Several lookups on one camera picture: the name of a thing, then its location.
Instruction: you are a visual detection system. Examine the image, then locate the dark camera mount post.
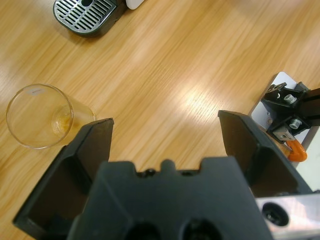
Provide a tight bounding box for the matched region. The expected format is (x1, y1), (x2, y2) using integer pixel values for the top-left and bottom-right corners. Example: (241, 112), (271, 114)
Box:
(264, 81), (320, 145)

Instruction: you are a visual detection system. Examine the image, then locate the orange bent cable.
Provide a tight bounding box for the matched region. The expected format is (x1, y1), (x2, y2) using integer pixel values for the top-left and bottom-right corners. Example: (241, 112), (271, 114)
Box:
(287, 139), (308, 162)

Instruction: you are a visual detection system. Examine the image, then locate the white capsule coffee machine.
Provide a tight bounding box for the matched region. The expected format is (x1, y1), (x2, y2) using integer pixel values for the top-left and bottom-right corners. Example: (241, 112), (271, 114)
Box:
(125, 0), (145, 10)

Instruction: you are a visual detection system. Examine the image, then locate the drip tray with metal grille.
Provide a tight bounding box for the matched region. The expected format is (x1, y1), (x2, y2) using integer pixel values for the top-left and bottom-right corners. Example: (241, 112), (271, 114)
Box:
(52, 0), (126, 38)

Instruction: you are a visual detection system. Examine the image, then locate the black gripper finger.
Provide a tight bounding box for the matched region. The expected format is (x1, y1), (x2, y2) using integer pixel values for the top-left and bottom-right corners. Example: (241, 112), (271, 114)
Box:
(217, 109), (314, 200)
(12, 116), (115, 240)

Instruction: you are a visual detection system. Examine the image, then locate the clear drinking glass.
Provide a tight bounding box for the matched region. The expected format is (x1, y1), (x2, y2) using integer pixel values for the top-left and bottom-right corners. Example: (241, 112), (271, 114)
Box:
(6, 83), (97, 150)

